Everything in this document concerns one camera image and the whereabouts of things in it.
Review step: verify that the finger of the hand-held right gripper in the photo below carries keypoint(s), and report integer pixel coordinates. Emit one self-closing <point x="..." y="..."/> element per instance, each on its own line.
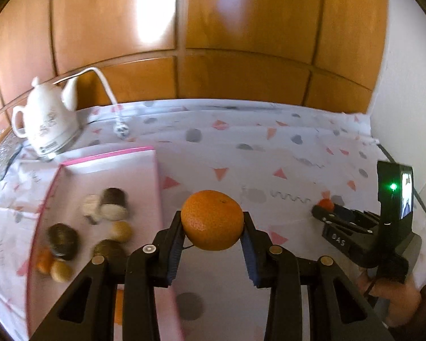
<point x="325" y="216"/>
<point x="351" y="214"/>

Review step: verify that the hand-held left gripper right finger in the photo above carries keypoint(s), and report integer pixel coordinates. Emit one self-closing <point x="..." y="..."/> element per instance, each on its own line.
<point x="250" y="263"/>

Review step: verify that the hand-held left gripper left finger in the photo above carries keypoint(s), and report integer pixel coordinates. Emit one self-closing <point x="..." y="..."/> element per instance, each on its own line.
<point x="174" y="255"/>

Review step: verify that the small red-orange fruit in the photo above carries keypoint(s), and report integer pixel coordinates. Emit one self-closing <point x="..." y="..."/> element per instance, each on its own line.
<point x="326" y="203"/>

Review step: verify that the large orange tangerine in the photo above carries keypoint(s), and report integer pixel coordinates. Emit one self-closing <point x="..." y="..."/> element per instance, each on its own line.
<point x="213" y="220"/>

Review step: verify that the beige round fruit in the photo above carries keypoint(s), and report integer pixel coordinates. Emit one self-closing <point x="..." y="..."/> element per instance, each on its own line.
<point x="61" y="270"/>
<point x="121" y="231"/>

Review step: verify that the brown whole kiwi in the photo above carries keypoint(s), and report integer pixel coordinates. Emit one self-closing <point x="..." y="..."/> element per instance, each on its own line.
<point x="108" y="248"/>

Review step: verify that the kiwi half with pale face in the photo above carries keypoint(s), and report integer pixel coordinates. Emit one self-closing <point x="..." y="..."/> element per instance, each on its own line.
<point x="113" y="211"/>

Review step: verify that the orange fruit wedge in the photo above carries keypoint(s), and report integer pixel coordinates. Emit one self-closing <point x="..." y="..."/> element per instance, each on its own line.
<point x="119" y="307"/>

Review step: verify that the pink-edged white box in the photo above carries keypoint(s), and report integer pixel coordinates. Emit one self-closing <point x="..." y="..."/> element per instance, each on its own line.
<point x="135" y="170"/>

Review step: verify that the pale cut fruit slice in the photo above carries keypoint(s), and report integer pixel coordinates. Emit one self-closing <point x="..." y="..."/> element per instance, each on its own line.
<point x="91" y="204"/>

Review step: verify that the dark brown fruit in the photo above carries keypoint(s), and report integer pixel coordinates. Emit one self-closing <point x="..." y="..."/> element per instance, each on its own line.
<point x="62" y="239"/>

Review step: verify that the small orange fruit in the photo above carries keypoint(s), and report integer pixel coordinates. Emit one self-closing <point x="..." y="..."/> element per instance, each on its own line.
<point x="43" y="263"/>

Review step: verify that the person's right hand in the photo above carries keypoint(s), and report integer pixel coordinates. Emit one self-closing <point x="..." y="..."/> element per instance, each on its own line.
<point x="399" y="302"/>

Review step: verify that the white patterned tablecloth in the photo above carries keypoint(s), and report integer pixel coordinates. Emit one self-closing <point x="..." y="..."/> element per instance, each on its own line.
<point x="269" y="149"/>

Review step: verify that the white ceramic electric kettle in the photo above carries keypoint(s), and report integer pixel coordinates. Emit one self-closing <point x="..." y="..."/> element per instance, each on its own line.
<point x="46" y="120"/>

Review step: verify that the glittery silver tissue box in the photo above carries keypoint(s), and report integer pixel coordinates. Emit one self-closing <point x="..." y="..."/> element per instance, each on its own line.
<point x="3" y="152"/>

